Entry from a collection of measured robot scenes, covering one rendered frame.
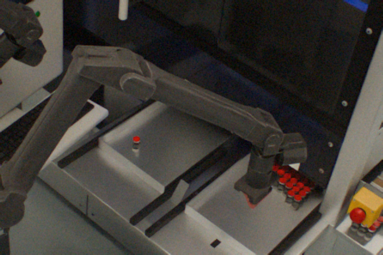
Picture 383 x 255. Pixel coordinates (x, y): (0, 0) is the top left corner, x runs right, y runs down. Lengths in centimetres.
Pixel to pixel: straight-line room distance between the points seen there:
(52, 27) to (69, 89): 99
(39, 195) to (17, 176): 172
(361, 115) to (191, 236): 55
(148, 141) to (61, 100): 83
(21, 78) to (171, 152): 54
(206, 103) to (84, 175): 69
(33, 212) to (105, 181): 111
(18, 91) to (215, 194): 72
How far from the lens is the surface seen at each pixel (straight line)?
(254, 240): 208
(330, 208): 214
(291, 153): 176
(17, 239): 316
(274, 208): 217
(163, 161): 223
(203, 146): 229
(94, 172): 219
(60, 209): 325
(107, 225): 303
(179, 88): 154
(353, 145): 197
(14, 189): 159
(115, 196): 213
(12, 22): 186
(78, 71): 145
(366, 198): 207
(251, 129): 165
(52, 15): 243
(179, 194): 212
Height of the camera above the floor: 248
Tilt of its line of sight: 43 degrees down
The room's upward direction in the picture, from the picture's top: 9 degrees clockwise
